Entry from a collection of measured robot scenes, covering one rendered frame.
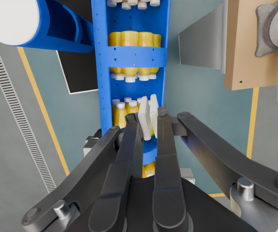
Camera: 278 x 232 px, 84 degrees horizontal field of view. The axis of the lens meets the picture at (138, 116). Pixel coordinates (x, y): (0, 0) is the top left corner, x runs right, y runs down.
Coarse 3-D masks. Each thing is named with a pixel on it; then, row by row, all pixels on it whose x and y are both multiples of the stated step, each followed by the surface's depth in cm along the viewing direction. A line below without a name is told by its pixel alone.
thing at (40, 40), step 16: (48, 0) 93; (48, 16) 70; (64, 16) 123; (80, 16) 125; (48, 32) 115; (64, 32) 137; (80, 32) 106; (48, 48) 89; (64, 48) 101; (80, 48) 121
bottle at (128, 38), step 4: (124, 32) 54; (128, 32) 53; (132, 32) 54; (136, 32) 55; (124, 36) 54; (128, 36) 54; (132, 36) 54; (136, 36) 55; (124, 40) 55; (128, 40) 54; (132, 40) 55; (136, 40) 55; (124, 44) 55; (128, 44) 55; (132, 44) 55; (136, 44) 56; (124, 68) 58; (128, 68) 58; (132, 68) 58; (136, 68) 59; (124, 72) 60; (128, 72) 59; (132, 72) 59; (136, 72) 60; (128, 76) 60; (132, 76) 60
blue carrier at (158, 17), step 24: (96, 0) 49; (168, 0) 53; (96, 24) 52; (120, 24) 70; (144, 24) 70; (168, 24) 56; (96, 48) 56; (120, 48) 49; (144, 48) 50; (120, 96) 81; (144, 144) 81
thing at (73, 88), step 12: (60, 0) 137; (72, 0) 137; (84, 0) 137; (84, 12) 140; (60, 60) 155; (72, 60) 154; (84, 60) 154; (72, 72) 158; (84, 72) 158; (96, 72) 158; (72, 84) 163; (84, 84) 162; (96, 84) 162
